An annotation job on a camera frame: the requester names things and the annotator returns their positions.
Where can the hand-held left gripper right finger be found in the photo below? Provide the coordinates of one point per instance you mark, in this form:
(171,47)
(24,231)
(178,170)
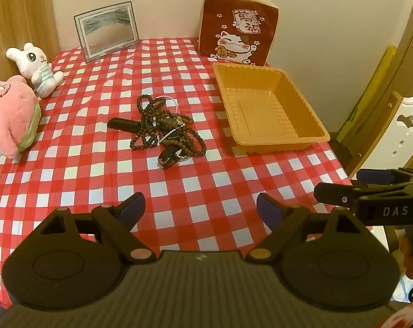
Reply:
(269,208)

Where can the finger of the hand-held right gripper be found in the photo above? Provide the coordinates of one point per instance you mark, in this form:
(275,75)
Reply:
(332,193)
(375,176)

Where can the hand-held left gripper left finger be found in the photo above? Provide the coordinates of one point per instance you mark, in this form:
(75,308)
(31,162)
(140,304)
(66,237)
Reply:
(133,207)

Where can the black wrist watch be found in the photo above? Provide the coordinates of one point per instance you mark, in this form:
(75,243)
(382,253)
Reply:
(119,124)

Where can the orange plastic tray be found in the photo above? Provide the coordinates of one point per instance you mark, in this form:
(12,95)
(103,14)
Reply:
(268,109)

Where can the person's right hand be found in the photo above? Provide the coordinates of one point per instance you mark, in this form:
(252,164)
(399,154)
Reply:
(409,263)

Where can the white wooden chair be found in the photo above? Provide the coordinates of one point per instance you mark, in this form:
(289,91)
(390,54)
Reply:
(397,136)

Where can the red white checkered tablecloth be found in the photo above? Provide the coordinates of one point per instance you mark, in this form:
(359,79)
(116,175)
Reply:
(209,184)

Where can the yellow leaning board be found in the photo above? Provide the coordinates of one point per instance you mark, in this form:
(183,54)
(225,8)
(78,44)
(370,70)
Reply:
(370,99)

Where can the pink plush toy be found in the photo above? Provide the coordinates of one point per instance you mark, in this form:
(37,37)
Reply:
(8,116)

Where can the white bunny plush toy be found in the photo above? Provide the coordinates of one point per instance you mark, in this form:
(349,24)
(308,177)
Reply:
(32,63)

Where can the brown lucky cat cushion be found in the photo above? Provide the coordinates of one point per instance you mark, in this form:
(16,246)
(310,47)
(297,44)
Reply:
(238,24)

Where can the wooden wardrobe panel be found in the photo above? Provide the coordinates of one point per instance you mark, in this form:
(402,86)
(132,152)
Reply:
(18,10)

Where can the clear sand picture frame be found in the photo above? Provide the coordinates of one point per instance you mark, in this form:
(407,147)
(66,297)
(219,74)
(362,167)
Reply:
(107,30)

